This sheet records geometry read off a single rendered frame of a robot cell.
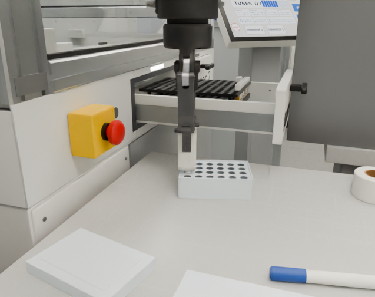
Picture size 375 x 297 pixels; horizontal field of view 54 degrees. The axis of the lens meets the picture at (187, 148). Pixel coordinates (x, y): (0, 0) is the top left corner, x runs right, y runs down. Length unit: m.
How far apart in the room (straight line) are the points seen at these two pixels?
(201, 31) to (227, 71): 1.92
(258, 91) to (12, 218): 0.64
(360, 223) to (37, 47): 0.52
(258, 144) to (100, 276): 1.51
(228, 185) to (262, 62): 1.22
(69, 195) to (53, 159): 0.08
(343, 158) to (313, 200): 0.30
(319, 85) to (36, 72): 0.62
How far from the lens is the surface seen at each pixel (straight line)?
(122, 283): 0.43
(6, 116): 0.52
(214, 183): 0.61
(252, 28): 1.65
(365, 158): 0.94
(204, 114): 0.74
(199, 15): 0.54
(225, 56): 2.46
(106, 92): 0.69
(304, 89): 0.80
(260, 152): 1.89
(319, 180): 0.73
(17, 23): 0.52
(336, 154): 0.94
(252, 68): 1.75
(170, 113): 0.77
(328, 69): 0.91
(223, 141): 2.58
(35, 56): 0.54
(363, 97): 0.92
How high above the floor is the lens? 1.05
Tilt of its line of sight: 19 degrees down
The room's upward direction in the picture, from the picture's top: straight up
